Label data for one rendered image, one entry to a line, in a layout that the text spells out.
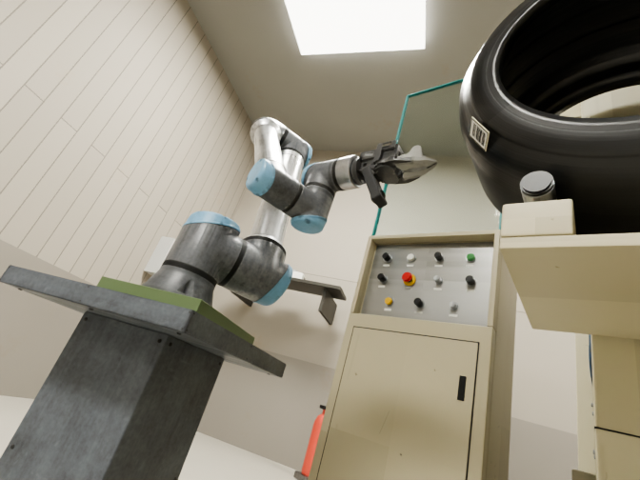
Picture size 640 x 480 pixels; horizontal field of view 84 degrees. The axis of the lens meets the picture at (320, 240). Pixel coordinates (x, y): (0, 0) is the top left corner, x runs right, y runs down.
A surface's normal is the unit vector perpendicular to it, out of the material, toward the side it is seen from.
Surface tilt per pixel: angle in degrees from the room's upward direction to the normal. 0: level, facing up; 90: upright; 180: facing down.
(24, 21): 90
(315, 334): 90
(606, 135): 100
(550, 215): 90
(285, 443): 90
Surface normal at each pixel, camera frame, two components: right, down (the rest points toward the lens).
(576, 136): -0.63, -0.34
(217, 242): 0.59, -0.22
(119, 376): -0.24, -0.48
